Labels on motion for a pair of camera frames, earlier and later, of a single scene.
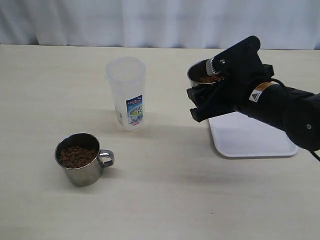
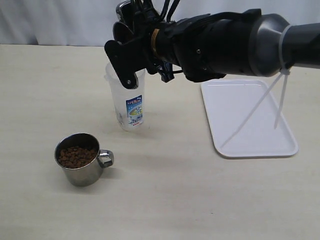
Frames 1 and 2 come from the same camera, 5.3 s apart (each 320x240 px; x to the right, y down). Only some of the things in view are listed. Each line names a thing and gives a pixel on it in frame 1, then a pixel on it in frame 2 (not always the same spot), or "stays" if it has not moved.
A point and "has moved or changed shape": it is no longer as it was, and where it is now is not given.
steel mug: [198, 75] has moved or changed shape
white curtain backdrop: [278, 24] stays
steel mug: [79, 154] stays
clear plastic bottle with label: [127, 76] stays
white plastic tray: [236, 135] stays
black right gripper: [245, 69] → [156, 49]
